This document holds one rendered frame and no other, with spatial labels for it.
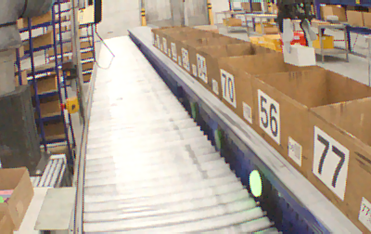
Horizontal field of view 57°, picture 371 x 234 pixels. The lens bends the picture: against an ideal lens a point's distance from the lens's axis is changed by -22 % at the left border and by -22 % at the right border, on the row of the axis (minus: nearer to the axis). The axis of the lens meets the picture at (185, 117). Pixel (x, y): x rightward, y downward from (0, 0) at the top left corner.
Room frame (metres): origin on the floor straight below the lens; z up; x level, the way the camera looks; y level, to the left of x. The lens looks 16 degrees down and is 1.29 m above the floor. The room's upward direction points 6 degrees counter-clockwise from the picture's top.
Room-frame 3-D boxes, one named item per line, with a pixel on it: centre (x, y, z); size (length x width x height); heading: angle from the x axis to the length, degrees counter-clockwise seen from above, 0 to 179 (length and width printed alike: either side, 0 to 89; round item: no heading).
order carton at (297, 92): (1.01, -0.38, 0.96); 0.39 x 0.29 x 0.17; 9
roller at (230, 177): (1.16, 0.11, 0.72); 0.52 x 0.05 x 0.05; 99
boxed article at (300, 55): (1.00, -0.31, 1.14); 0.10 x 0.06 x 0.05; 9
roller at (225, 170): (1.22, 0.12, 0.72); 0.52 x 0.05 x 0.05; 99
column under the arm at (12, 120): (1.41, 0.71, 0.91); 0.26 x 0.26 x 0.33; 5
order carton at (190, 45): (2.17, -0.19, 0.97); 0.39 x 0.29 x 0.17; 9
